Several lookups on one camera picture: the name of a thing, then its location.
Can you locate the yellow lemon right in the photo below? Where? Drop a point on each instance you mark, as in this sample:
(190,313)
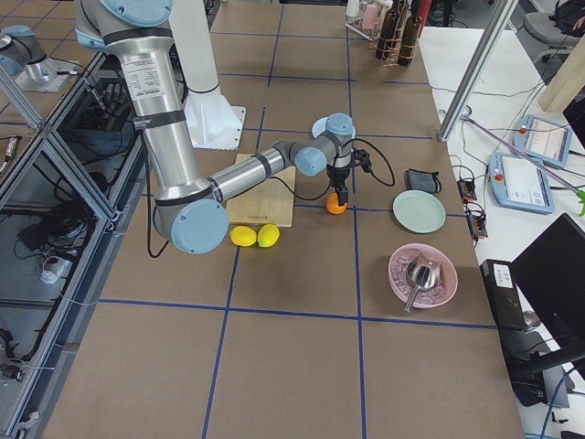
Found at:
(268,235)

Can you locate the dark wine bottle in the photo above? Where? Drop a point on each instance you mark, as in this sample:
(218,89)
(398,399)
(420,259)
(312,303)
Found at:
(410,35)
(387,31)

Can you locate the wooden cutting board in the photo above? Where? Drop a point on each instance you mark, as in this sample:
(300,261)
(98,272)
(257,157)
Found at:
(268,202)

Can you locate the metal ice scoop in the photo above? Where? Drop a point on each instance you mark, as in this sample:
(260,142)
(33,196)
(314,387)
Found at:
(422,274)

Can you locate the yellow lemon left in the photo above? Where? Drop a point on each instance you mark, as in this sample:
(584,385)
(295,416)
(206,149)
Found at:
(243,236)

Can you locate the aluminium frame post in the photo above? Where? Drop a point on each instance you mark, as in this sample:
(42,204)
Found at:
(484,49)

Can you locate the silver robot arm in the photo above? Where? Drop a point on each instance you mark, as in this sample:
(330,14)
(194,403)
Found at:
(168,65)
(23,58)

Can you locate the yellow lemon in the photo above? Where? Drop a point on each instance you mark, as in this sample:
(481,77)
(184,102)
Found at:
(243,236)
(268,235)

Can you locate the black computer monitor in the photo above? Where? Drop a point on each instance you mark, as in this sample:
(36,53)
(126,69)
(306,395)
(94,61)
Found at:
(550,274)

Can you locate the teach pendant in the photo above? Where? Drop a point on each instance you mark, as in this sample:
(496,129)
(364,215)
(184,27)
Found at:
(544,139)
(518,184)

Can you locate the orange fruit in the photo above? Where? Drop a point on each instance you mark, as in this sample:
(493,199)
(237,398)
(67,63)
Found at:
(332,205)

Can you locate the pink bowl with ice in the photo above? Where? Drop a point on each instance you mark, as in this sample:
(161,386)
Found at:
(397,267)

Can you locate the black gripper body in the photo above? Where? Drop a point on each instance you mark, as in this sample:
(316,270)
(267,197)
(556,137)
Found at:
(339,176)

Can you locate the teach pendant near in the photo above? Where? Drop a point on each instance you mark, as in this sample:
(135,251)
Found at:
(518,184)

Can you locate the teach pendant far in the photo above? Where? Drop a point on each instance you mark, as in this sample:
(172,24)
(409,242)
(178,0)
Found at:
(544,139)

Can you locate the black folded cloth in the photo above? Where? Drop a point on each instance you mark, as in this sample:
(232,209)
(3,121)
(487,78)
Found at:
(423,181)

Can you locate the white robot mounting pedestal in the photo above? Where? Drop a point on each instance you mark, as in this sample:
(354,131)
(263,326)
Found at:
(211,121)

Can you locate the mint green plate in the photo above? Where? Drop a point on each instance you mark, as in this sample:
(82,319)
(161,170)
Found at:
(419,211)

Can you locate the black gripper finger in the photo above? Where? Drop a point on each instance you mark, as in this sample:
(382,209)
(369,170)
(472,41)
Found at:
(341,193)

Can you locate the small black box device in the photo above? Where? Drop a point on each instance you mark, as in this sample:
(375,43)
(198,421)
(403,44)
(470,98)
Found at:
(502,295)

